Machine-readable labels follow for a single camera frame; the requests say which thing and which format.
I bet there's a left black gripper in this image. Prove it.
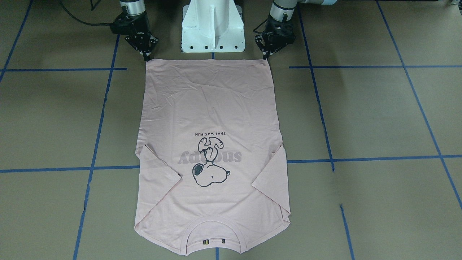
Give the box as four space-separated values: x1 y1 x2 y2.
254 18 296 60

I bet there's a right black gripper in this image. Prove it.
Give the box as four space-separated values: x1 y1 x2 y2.
110 14 158 61

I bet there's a pink Snoopy t-shirt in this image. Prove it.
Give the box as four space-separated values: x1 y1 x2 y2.
134 59 291 256

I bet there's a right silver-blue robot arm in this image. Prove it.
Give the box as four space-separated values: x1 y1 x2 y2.
109 0 158 61

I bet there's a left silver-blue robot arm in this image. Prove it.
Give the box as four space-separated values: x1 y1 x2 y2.
253 0 337 60

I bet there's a white camera mast pedestal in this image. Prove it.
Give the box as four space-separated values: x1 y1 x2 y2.
180 0 246 53

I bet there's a black cable on desk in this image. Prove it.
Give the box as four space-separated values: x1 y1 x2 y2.
60 0 116 26

